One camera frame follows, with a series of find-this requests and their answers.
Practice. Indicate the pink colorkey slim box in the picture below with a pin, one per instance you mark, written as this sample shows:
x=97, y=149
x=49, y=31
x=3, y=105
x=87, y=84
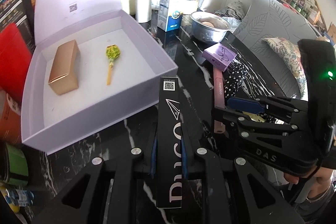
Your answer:
x=219, y=128

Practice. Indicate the black Duco long box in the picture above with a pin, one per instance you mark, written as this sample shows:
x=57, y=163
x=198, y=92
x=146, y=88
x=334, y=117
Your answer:
x=168, y=170

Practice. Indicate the cream hair claw clip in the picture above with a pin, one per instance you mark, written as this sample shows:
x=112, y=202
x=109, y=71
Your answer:
x=255, y=117

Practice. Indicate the orange spice jar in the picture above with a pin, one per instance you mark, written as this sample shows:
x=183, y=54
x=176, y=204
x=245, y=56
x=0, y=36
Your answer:
x=10, y=125

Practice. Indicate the floral cushion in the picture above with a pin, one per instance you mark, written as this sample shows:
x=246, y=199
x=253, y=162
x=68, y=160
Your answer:
x=291, y=56

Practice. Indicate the purple flat box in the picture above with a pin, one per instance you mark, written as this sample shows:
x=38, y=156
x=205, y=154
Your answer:
x=219, y=56

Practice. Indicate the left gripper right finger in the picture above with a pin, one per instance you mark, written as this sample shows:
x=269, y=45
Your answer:
x=233, y=191

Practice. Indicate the red plastic container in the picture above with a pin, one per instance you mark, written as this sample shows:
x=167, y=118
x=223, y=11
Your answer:
x=15, y=60

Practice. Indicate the person's hand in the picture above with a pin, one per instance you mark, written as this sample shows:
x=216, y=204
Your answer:
x=323, y=178

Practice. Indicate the green tin can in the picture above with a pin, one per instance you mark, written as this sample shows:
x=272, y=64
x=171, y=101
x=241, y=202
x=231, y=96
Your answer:
x=14, y=168

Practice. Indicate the grey leaf pattern chair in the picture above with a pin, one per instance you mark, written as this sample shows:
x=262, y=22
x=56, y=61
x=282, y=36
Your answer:
x=269, y=19

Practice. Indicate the metal bowl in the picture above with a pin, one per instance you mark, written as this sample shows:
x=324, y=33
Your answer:
x=208, y=27

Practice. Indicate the black polka dot scrunchie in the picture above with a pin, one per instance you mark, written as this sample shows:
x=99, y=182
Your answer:
x=236, y=76

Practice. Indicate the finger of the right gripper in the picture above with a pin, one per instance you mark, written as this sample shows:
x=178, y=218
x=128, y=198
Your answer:
x=260, y=106
x=240, y=124

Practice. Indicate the open lavender gift box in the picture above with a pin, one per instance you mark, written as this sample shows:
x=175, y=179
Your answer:
x=50, y=122

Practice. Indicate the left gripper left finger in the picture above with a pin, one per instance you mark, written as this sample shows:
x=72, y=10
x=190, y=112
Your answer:
x=103, y=191

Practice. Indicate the blue white milk carton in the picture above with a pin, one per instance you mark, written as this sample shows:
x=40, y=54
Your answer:
x=170, y=14

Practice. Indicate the gold rectangular box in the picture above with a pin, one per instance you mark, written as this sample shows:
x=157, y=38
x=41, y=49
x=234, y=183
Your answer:
x=63, y=76

